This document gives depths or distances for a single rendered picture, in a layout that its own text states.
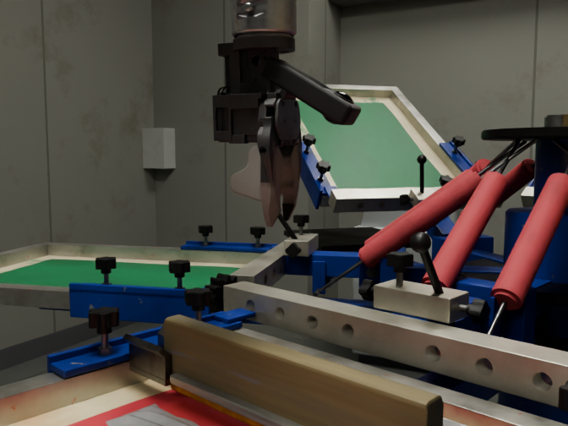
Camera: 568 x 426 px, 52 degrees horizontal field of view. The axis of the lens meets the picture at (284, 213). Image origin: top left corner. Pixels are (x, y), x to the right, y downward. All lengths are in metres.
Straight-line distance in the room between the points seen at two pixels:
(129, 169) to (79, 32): 1.01
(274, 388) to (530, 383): 0.29
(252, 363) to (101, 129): 3.71
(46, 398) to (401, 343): 0.45
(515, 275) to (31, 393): 0.71
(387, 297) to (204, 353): 0.29
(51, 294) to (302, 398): 0.79
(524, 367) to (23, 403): 0.59
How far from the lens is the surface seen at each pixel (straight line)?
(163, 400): 0.80
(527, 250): 1.03
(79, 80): 4.19
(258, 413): 0.66
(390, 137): 2.26
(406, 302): 0.86
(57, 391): 0.81
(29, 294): 1.34
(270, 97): 0.66
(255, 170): 0.67
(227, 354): 0.69
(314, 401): 0.61
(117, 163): 4.39
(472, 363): 0.77
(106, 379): 0.84
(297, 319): 0.92
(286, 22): 0.68
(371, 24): 4.38
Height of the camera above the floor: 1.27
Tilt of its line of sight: 6 degrees down
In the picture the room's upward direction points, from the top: straight up
